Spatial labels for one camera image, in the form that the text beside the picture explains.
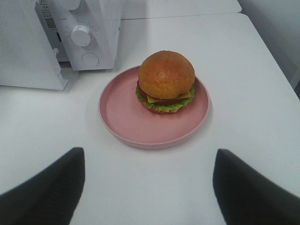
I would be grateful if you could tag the burger with lettuce and cheese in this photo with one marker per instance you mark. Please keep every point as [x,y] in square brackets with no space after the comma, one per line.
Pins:
[165,82]

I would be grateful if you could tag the pink round plate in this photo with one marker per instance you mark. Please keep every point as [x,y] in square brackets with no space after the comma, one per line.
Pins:
[135,125]

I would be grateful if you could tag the white microwave oven body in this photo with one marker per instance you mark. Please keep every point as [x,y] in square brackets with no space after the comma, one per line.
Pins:
[102,17]

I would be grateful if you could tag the white microwave door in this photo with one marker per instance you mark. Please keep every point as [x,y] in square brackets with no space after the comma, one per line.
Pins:
[26,56]

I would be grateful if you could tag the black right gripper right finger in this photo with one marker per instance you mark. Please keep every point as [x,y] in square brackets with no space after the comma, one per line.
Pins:
[246,197]

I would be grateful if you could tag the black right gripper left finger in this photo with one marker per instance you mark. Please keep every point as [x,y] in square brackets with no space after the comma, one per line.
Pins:
[48,198]

